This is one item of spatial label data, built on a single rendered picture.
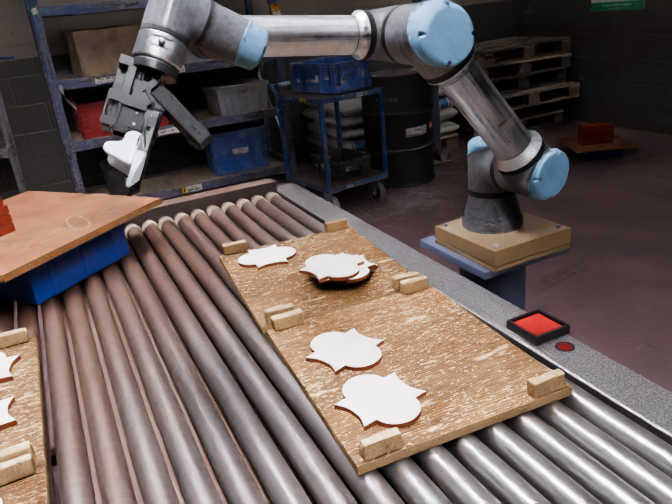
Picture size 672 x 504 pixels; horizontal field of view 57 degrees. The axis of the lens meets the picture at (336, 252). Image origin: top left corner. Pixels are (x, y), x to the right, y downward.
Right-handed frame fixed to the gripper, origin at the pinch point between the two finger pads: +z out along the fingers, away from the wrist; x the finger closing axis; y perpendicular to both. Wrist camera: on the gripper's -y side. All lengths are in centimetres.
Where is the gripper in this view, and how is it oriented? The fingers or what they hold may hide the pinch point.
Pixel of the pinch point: (132, 194)
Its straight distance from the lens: 100.3
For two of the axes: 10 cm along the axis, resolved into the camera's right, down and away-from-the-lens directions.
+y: -9.2, -2.7, -2.9
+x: 3.0, 0.0, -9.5
